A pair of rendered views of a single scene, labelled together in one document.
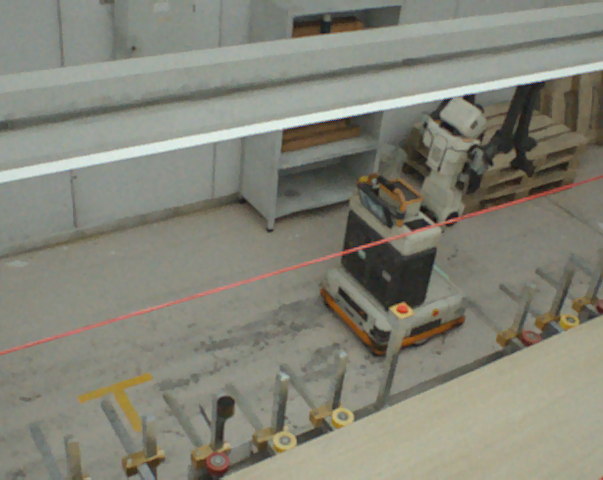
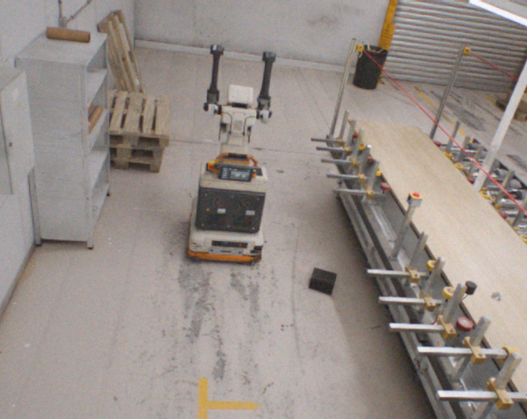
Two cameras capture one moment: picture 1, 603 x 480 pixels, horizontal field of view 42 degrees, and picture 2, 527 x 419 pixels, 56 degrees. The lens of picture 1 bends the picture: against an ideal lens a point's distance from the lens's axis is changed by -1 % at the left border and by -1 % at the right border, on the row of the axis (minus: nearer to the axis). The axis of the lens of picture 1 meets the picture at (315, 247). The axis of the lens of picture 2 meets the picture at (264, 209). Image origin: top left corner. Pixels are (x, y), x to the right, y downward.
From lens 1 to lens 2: 3.25 m
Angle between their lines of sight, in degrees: 53
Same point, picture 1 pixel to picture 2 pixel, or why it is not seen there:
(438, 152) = (239, 123)
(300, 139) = not seen: hidden behind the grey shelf
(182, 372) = (210, 358)
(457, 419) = (440, 232)
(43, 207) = not seen: outside the picture
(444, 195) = (243, 149)
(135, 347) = (164, 376)
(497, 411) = (437, 219)
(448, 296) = not seen: hidden behind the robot
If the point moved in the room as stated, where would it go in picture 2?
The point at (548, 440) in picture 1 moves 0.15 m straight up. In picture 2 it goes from (458, 215) to (465, 198)
